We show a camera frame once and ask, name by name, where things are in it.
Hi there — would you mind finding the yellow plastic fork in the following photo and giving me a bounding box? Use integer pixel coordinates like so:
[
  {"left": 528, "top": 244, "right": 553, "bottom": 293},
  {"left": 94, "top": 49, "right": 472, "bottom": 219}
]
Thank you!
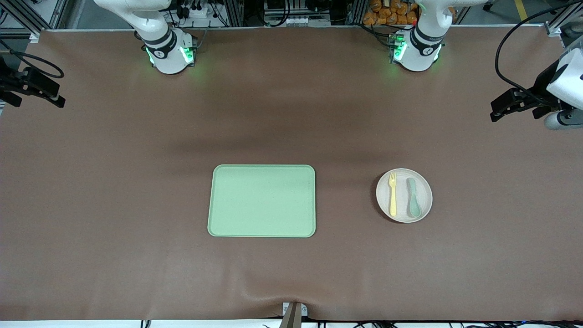
[{"left": 388, "top": 173, "right": 398, "bottom": 217}]

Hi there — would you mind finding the beige round plate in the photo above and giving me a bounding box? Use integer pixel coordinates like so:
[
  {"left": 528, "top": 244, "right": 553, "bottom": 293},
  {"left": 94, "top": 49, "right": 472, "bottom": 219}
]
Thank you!
[{"left": 376, "top": 168, "right": 433, "bottom": 224}]

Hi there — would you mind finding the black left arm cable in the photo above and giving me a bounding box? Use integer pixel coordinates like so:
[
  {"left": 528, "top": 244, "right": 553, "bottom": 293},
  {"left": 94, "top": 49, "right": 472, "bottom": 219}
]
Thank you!
[{"left": 495, "top": 0, "right": 583, "bottom": 100}]

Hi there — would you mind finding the white power strip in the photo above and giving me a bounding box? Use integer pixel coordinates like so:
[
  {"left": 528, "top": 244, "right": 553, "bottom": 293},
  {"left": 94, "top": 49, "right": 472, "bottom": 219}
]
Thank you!
[{"left": 179, "top": 4, "right": 211, "bottom": 20}]

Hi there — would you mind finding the brown table mat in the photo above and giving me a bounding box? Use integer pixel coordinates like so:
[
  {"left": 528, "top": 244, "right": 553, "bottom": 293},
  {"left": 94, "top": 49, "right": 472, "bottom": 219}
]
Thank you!
[{"left": 0, "top": 26, "right": 583, "bottom": 322}]

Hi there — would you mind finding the bag of orange items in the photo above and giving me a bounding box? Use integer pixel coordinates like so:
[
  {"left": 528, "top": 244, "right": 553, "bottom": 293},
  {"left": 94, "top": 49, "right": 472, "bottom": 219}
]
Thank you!
[{"left": 363, "top": 0, "right": 456, "bottom": 26}]

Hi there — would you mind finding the aluminium frame strut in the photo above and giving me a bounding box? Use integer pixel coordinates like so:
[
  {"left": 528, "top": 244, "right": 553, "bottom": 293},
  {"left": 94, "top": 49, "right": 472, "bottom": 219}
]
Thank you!
[
  {"left": 545, "top": 0, "right": 583, "bottom": 37},
  {"left": 0, "top": 0, "right": 69, "bottom": 44}
]

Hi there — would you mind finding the teal plastic spoon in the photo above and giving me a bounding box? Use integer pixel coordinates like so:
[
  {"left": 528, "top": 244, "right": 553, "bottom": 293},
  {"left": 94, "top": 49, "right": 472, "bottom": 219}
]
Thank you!
[{"left": 406, "top": 177, "right": 422, "bottom": 218}]

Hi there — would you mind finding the metal table clamp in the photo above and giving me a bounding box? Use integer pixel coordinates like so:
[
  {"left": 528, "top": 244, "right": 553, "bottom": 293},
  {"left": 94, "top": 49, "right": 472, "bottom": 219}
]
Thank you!
[{"left": 279, "top": 302, "right": 309, "bottom": 328}]

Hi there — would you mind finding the light green rectangular tray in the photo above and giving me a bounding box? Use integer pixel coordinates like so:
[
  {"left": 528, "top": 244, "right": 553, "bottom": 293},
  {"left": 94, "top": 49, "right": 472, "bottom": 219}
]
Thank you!
[{"left": 207, "top": 164, "right": 316, "bottom": 238}]

